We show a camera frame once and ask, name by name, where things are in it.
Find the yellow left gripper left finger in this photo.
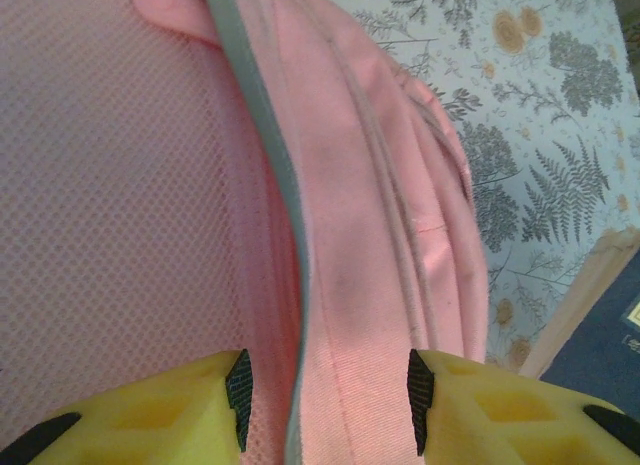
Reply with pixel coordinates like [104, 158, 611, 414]
[0, 348, 254, 465]

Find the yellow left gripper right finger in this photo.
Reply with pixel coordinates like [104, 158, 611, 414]
[407, 348, 640, 465]

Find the dark blue book white print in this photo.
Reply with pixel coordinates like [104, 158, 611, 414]
[517, 224, 640, 421]

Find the pink backpack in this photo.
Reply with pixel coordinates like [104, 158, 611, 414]
[0, 0, 489, 465]

